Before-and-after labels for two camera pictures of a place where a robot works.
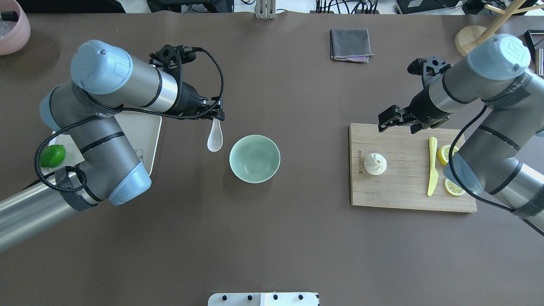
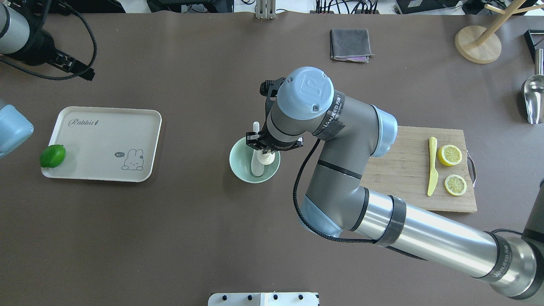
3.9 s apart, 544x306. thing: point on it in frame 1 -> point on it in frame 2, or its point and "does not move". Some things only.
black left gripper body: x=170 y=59 -> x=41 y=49
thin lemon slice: x=453 y=188 does not move
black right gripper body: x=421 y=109 -> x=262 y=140
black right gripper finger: x=393 y=115 -> x=252 y=140
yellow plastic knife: x=434 y=175 does not move
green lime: x=52 y=156 does not move
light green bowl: x=254 y=159 does not move
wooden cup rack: x=466 y=37 does not move
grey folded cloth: x=352 y=44 does not move
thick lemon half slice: x=443 y=154 does not move
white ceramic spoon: x=215 y=140 -> x=257 y=168
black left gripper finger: x=214 y=102 -> x=77 y=67
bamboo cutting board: x=395 y=168 does not move
